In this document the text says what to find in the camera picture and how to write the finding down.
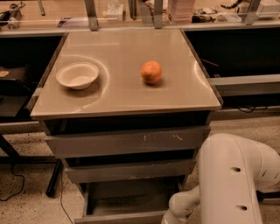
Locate black office chair base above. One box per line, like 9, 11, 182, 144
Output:
256, 191, 280, 203

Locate grey top drawer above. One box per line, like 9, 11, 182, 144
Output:
45, 126, 210, 158

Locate dark box with label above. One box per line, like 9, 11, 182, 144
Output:
0, 66, 30, 96

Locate white box on shelf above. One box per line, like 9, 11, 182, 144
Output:
106, 0, 124, 21

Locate grey bottom drawer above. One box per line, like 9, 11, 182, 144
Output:
74, 177, 182, 224

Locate grey middle drawer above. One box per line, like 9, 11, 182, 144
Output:
65, 159, 195, 183

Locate metal frame post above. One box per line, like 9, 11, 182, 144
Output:
153, 0, 163, 29
84, 0, 99, 32
242, 0, 261, 25

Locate orange fruit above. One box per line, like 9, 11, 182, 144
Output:
141, 60, 162, 84

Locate black floor cable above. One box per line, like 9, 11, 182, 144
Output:
0, 163, 26, 203

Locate pink stacked trays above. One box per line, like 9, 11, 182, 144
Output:
167, 0, 195, 24

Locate metal frame post left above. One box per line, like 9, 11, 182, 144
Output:
84, 0, 99, 32

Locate black table leg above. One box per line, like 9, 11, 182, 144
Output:
45, 159, 62, 197

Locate metal frame post right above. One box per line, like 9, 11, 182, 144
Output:
242, 0, 261, 25

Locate metal frame post middle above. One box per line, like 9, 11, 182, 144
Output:
153, 0, 163, 29

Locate white paper bowl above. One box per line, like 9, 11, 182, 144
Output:
56, 62, 99, 90

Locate grey drawer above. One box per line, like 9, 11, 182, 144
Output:
45, 126, 210, 158
65, 159, 195, 183
74, 177, 182, 224

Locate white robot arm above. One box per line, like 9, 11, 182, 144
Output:
161, 133, 280, 224

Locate grey drawer cabinet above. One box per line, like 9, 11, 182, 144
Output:
26, 28, 224, 224

